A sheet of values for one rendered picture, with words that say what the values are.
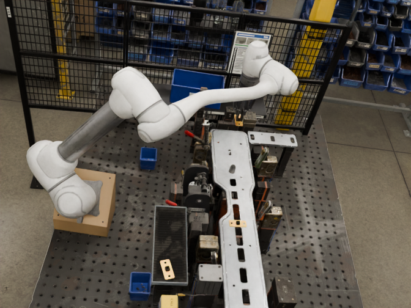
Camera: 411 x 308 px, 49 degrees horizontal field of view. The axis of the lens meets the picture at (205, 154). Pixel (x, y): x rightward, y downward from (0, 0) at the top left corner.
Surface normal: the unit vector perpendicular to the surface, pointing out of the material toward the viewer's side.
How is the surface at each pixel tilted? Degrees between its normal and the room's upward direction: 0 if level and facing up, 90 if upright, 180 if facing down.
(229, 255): 0
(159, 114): 43
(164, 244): 0
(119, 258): 0
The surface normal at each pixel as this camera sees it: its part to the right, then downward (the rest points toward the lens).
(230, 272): 0.15, -0.70
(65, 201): 0.11, 0.13
